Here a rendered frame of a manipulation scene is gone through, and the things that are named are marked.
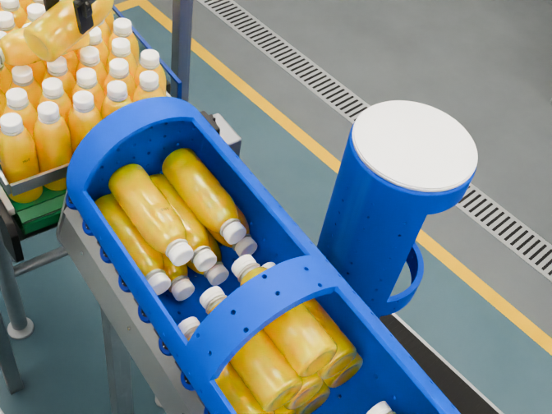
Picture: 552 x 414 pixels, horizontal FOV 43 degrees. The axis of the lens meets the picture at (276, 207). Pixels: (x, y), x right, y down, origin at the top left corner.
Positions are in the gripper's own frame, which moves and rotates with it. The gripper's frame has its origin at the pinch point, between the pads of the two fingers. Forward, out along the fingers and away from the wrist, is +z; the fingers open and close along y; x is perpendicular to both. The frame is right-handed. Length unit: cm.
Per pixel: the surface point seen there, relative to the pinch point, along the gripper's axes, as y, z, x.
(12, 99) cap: 8.1, 19.8, 10.9
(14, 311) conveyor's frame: 24, 116, 24
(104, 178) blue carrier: -17.5, 20.2, 14.5
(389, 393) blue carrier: -79, 21, 20
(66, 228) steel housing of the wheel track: -8.4, 40.5, 19.2
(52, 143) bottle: -1.2, 25.5, 11.5
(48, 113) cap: 0.3, 19.6, 9.5
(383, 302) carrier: -69, 70, -20
